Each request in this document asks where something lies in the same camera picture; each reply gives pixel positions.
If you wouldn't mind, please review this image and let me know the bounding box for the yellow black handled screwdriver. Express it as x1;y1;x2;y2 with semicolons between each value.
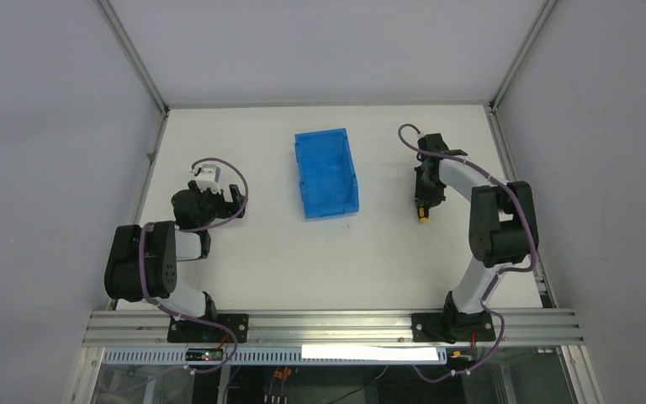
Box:
418;206;429;223

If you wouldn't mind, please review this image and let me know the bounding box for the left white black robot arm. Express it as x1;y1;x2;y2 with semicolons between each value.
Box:
103;180;245;322

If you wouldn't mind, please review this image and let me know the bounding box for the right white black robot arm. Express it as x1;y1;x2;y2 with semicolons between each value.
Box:
411;133;538;343

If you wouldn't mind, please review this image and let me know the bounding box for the blue plastic storage bin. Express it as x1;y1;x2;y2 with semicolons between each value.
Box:
294;128;360;221

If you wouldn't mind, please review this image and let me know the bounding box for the small green circuit board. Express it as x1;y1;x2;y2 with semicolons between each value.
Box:
185;348;225;363

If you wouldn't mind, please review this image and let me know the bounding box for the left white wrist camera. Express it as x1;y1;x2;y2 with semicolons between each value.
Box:
191;164;221;194

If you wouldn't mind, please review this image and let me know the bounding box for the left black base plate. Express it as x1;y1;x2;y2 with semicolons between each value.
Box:
167;313;249;343

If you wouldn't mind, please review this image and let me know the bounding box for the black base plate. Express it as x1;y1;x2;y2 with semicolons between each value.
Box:
411;311;496;343
167;313;249;343

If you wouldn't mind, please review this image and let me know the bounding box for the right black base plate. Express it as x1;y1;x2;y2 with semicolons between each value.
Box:
411;311;496;343

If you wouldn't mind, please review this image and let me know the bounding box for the perforated grey cable duct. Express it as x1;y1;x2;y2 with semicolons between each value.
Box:
103;345;447;366

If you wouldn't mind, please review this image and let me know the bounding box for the aluminium mounting rail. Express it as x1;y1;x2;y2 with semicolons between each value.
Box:
82;308;585;348

